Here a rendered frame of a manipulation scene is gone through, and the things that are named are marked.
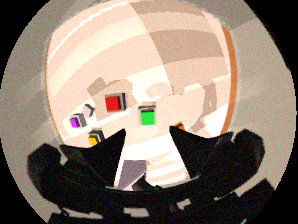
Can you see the red button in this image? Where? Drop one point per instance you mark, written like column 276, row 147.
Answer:
column 115, row 102

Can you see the small orange block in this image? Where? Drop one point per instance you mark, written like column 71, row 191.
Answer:
column 179, row 125

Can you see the green button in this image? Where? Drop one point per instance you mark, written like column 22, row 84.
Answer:
column 147, row 115

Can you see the yellow button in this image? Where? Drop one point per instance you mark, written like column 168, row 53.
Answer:
column 95, row 137

